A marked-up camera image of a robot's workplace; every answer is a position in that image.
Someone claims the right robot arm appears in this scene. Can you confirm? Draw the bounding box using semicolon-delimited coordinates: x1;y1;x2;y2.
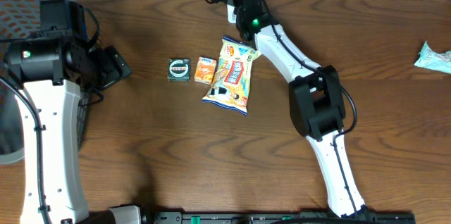
207;0;366;220

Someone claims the orange Kleenex tissue pack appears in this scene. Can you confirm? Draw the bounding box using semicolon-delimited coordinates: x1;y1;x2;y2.
194;56;217;85

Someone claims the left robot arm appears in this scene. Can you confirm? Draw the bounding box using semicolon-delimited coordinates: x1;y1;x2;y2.
2;0;145;224

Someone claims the white barcode scanner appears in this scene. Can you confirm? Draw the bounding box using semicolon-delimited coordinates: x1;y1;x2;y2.
227;5;237;24

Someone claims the yellow snack chip bag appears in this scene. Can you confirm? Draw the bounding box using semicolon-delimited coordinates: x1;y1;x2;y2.
202;36;261;116

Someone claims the green Zam-Buk ointment box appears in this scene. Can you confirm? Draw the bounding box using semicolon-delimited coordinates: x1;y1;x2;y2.
168;58;191;82

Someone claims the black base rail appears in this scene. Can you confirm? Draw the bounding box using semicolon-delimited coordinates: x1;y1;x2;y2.
141;211;416;224

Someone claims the grey plastic mesh basket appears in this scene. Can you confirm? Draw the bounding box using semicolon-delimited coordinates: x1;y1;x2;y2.
0;0;92;165

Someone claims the large wet wipes pack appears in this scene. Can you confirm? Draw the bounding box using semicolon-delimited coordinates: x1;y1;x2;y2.
414;42;451;74

